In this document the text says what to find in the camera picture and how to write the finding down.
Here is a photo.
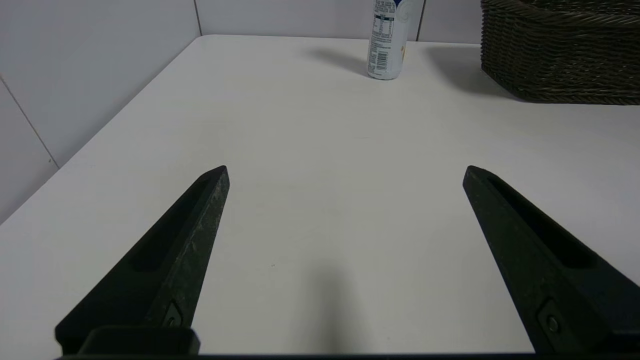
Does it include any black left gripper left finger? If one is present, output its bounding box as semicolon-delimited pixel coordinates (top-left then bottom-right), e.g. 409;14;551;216
55;165;231;356

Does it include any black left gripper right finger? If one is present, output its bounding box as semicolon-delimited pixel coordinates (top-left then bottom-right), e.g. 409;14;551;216
462;165;640;356

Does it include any dark brown wicker basket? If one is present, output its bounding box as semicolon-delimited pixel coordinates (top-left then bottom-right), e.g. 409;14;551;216
480;0;640;106

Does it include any white bottle with blue cap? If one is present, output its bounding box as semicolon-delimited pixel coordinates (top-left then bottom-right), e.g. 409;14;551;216
367;0;412;81

